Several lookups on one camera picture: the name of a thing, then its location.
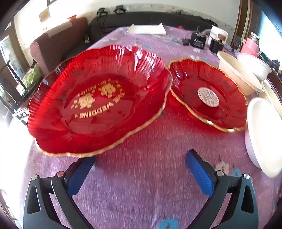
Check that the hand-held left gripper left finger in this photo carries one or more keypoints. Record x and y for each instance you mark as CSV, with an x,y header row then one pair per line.
x,y
80,176

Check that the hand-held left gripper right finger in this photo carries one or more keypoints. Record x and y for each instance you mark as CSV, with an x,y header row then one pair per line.
x,y
198,171

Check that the large red glass plate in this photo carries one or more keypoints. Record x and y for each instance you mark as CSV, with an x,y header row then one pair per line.
x,y
66,123

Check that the small red glass plate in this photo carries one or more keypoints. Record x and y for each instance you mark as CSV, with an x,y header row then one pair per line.
x,y
191,105

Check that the white bowl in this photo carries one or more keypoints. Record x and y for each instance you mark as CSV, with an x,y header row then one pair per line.
x,y
255,63
264,132

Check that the large cream plastic bowl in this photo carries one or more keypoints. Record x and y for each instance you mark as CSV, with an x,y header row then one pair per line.
x,y
235,74

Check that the small cream plastic bowl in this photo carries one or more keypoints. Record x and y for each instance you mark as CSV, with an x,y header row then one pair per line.
x,y
274,96

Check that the purple floral tablecloth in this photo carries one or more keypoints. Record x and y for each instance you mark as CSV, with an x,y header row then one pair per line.
x,y
143,176

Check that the chair with green cushion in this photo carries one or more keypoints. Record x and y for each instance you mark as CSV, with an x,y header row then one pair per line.
x,y
33,74

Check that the small black adapter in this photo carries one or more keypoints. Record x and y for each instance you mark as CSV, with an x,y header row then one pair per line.
x,y
185,42

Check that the brown armchair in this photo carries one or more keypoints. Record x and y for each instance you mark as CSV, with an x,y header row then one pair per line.
x,y
57,44

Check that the pink bottle with knit sleeve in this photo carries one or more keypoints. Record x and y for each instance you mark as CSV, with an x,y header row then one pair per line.
x,y
250,46

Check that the white plastic jar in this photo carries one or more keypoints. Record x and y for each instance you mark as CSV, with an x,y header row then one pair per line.
x,y
220,33

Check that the red plastic bag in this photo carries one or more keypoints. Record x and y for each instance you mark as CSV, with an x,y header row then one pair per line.
x,y
180,27

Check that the white folded paper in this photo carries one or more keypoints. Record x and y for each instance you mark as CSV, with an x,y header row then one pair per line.
x,y
146,29

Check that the black sofa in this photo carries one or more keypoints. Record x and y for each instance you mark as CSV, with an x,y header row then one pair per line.
x,y
143,17

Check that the black clamp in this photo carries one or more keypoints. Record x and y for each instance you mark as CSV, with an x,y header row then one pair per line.
x,y
101,11
120,9

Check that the small wall plaque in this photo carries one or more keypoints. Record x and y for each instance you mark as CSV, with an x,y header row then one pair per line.
x,y
44,13

